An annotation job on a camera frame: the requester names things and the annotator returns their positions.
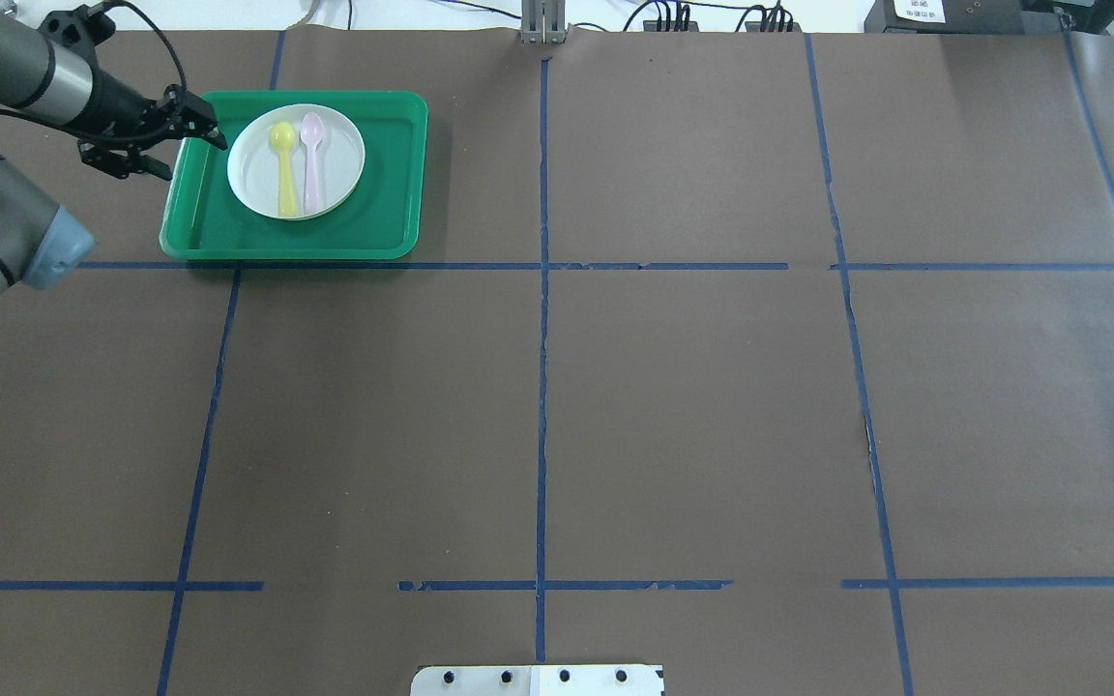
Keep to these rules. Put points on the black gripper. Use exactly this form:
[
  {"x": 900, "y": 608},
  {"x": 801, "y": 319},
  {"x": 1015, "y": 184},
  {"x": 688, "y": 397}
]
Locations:
[{"x": 119, "y": 100}]

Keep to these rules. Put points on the white round plate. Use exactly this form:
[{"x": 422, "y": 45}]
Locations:
[{"x": 253, "y": 167}]

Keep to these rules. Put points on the yellow plastic spoon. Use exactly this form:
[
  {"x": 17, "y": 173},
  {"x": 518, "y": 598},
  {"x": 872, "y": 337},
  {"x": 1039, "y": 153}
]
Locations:
[{"x": 283, "y": 140}]

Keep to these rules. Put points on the pink plastic spoon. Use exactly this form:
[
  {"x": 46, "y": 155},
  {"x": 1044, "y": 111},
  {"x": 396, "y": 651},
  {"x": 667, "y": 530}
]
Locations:
[{"x": 313, "y": 136}]

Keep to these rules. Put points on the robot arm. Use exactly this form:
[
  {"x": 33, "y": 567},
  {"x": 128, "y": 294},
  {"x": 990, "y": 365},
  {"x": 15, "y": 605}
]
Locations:
[{"x": 50, "y": 76}]

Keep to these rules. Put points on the green plastic tray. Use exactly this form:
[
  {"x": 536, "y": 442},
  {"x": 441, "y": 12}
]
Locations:
[{"x": 204, "y": 221}]

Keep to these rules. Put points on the black power strip left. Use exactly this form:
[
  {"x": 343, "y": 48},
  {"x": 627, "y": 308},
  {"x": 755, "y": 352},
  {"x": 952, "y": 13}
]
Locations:
[{"x": 661, "y": 17}]

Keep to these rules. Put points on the black power strip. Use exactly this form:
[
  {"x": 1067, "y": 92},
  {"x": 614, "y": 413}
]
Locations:
[
  {"x": 773, "y": 18},
  {"x": 661, "y": 17}
]

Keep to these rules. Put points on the black power strip right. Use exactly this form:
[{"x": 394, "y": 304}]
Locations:
[{"x": 773, "y": 18}]

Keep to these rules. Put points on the black box with label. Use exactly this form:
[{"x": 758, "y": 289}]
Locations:
[{"x": 1004, "y": 18}]

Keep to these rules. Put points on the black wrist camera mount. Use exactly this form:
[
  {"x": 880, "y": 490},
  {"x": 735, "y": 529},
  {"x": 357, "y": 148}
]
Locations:
[{"x": 87, "y": 26}]

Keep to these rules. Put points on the aluminium frame post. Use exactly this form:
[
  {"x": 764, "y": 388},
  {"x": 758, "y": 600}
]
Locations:
[{"x": 543, "y": 22}]

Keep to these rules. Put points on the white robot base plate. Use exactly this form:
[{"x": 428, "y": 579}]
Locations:
[{"x": 540, "y": 679}]

